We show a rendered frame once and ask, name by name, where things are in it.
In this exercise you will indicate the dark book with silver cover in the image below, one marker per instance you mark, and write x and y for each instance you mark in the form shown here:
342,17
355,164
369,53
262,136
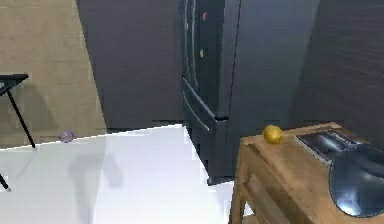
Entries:
328,142

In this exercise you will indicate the yellow fridge magnet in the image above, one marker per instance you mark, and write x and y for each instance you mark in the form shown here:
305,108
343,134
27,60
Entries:
201,53

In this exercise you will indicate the black fridge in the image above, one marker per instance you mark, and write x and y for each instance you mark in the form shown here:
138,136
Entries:
253,83

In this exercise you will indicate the yellow round fruit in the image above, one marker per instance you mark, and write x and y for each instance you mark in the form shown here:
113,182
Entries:
272,134

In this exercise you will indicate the pink fridge magnet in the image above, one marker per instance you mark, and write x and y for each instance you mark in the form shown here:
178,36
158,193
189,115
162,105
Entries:
204,15

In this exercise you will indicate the brown wooden table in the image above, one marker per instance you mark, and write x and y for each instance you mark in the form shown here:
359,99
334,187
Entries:
286,180

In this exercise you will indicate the small purple ball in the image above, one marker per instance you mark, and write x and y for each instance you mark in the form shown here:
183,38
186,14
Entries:
66,136

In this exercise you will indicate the black thin-legged table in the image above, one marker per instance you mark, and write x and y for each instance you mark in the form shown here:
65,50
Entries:
13,100

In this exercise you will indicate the shiny dark metal bowl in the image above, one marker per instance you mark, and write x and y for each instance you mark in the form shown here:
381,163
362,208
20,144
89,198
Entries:
360,186

